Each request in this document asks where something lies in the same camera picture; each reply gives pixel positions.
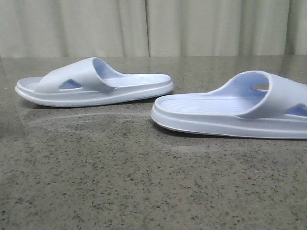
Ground beige curtain backdrop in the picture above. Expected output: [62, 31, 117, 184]
[0, 0, 307, 58]

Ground light blue slipper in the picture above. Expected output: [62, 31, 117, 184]
[151, 71, 307, 139]
[15, 57, 173, 107]

